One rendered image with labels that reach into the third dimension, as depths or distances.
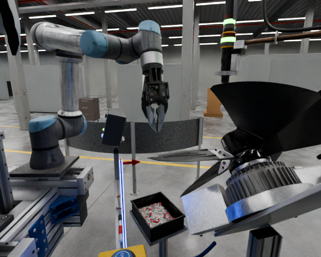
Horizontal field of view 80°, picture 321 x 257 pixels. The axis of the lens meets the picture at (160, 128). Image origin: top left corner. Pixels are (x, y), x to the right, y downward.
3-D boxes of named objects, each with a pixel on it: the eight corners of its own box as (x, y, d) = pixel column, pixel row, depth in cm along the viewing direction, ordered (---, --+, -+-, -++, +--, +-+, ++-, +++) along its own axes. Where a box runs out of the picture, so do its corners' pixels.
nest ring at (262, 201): (281, 216, 73) (275, 205, 75) (346, 191, 51) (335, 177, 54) (216, 229, 66) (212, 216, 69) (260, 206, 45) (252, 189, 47)
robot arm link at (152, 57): (139, 60, 68) (161, 61, 70) (140, 73, 68) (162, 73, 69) (141, 50, 61) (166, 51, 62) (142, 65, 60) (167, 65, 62)
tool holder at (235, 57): (246, 75, 62) (249, 42, 60) (238, 74, 57) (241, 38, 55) (219, 75, 68) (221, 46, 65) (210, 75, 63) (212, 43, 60)
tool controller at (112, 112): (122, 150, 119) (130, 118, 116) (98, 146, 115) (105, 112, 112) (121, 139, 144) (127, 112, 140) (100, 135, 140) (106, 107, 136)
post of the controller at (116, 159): (119, 179, 117) (118, 148, 113) (114, 179, 116) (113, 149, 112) (119, 177, 120) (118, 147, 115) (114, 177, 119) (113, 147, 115)
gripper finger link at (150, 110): (150, 131, 59) (148, 102, 60) (147, 133, 65) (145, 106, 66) (160, 131, 60) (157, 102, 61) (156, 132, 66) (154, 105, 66)
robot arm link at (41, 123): (26, 145, 92) (21, 117, 89) (54, 138, 103) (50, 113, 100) (38, 150, 86) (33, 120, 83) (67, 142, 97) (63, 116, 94)
